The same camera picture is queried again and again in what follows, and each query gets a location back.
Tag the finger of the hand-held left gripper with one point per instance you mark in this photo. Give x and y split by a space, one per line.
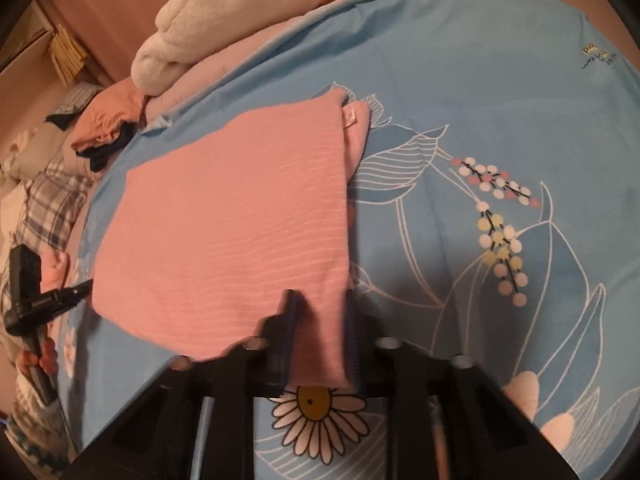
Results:
72 294

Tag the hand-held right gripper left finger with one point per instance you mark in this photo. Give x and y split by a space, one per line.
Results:
289 332

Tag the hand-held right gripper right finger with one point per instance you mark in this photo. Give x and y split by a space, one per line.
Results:
353 345

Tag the pink garment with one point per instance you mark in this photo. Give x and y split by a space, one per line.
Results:
225 220
107 110

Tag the person's left forearm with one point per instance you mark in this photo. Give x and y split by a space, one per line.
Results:
37 410

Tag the person's left hand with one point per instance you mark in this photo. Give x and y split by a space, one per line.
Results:
45 355

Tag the plaid cloth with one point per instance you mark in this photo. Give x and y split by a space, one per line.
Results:
50 205

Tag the dark navy garment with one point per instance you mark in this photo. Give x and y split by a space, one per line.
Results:
107 152

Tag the pink crumpled garment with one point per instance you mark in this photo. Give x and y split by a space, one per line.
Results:
107 110

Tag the blue striped cloth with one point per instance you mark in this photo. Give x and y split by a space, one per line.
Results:
75 97

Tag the yellow fabric item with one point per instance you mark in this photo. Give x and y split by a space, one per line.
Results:
67 52

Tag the blue floral bedsheet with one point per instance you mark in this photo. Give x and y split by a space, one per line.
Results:
500 110

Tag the white fluffy blanket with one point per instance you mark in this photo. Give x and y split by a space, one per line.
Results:
215 15

